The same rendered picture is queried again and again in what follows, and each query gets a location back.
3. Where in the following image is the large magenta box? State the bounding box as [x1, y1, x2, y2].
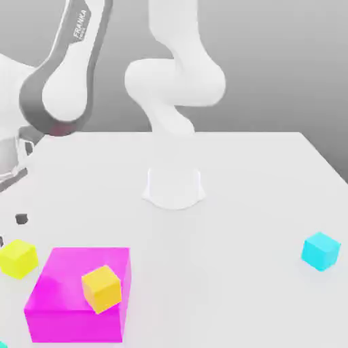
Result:
[23, 246, 132, 344]

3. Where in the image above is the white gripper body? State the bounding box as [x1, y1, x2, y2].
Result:
[0, 164, 33, 203]

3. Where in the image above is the small cyan cube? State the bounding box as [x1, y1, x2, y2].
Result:
[300, 231, 342, 273]

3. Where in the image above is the small yellow cube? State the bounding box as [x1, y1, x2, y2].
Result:
[0, 239, 39, 281]

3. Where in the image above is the small orange cube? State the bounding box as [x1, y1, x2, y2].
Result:
[81, 264, 122, 315]

